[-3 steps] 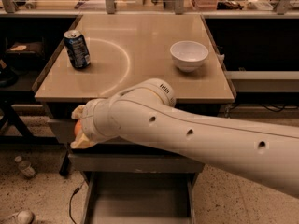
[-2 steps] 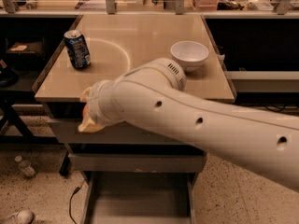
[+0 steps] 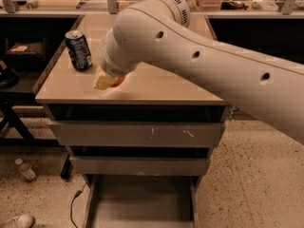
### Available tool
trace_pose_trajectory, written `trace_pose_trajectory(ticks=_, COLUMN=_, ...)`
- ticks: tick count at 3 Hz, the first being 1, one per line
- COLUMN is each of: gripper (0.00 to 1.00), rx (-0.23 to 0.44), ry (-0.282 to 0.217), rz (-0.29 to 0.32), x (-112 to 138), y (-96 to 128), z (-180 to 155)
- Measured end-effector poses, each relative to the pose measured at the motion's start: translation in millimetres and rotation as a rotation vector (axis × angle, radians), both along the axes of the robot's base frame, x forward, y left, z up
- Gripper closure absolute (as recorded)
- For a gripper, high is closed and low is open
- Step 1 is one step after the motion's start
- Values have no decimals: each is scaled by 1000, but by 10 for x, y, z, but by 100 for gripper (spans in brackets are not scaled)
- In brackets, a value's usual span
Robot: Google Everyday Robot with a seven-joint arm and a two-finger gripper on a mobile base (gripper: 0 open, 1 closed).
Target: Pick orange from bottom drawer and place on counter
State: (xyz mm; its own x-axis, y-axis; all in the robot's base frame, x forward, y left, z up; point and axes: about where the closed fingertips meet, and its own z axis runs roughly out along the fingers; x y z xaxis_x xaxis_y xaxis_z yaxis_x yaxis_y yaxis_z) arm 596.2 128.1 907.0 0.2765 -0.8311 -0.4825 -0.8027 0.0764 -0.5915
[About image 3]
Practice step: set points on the black side table frame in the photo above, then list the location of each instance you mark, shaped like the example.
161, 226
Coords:
8, 100

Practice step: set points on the top grey drawer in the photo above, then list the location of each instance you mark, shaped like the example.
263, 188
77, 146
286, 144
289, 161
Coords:
131, 134

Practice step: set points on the grey drawer cabinet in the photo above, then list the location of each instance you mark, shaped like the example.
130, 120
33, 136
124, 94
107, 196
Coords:
142, 147

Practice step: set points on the middle grey drawer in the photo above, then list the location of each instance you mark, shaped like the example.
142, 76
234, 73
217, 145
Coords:
140, 166

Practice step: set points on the orange fruit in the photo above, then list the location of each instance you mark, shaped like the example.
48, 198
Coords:
119, 81

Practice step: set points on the black round object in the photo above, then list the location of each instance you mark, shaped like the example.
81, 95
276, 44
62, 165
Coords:
7, 77

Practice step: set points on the grey drawer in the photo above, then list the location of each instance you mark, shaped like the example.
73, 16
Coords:
140, 166
131, 134

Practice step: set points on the blue soda can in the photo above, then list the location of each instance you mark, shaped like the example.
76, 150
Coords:
78, 49

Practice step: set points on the open bottom drawer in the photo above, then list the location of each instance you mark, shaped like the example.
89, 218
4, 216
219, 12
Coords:
141, 202

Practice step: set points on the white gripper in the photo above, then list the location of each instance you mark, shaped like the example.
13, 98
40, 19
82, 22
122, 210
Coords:
116, 69

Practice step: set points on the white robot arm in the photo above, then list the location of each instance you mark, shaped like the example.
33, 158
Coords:
156, 32

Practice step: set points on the clear plastic bottle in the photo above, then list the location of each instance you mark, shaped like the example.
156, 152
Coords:
25, 169

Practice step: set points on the white shoe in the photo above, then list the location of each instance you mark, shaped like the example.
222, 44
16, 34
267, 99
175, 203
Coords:
22, 221

